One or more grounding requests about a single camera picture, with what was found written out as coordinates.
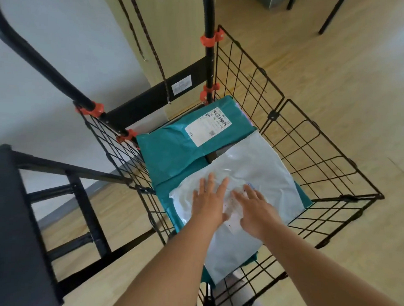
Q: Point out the person's left hand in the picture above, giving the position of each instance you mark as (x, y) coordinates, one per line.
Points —
(208, 207)

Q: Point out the black low metal table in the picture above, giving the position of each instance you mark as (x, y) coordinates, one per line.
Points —
(14, 224)

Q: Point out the person's beige trousers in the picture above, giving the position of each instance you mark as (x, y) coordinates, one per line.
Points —
(240, 294)

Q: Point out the white mailer bag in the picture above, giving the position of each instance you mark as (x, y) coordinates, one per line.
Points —
(261, 166)

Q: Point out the beige cabinet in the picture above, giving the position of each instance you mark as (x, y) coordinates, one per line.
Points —
(173, 31)

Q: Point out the person's right hand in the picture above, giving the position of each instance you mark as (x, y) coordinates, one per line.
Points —
(257, 219)

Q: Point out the person's right forearm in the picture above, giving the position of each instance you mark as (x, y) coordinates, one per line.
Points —
(333, 278)

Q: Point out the person's left forearm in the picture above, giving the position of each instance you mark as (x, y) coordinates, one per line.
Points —
(164, 272)

